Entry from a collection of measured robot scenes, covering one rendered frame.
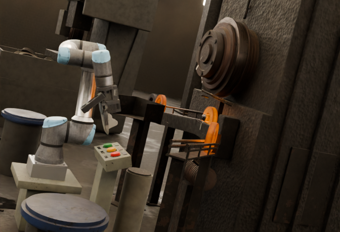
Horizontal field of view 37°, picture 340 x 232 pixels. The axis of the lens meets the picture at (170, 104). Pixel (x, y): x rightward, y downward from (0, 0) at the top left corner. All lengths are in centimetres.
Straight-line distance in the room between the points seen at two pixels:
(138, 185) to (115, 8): 345
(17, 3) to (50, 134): 1022
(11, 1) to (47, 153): 1023
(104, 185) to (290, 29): 126
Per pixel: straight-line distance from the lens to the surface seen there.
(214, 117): 297
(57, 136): 263
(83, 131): 263
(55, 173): 265
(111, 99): 219
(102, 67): 214
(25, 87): 511
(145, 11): 559
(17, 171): 270
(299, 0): 271
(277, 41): 278
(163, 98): 382
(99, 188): 215
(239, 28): 288
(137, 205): 226
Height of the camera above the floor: 105
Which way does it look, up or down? 5 degrees down
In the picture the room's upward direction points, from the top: 13 degrees clockwise
